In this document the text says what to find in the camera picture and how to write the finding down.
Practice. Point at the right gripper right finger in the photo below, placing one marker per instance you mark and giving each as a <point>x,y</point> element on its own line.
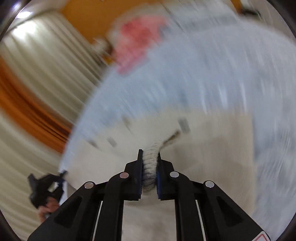
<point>204,211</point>

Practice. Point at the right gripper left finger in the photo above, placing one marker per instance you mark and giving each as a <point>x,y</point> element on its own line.
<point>94,211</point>

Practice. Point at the orange curtain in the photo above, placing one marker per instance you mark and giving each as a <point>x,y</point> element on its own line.
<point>31,114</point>

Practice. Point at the grey butterfly bedspread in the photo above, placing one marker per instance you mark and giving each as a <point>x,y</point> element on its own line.
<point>216,65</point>

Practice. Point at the person's left hand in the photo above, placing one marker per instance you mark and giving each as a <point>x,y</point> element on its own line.
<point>51,206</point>

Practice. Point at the pink clothes pile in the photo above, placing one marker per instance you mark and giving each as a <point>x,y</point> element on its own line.
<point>135,38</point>

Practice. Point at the beige knit sweater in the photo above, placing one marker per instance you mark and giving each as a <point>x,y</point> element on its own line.
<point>216,147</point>

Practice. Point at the cream curtain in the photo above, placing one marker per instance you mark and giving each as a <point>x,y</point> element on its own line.
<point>57,64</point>

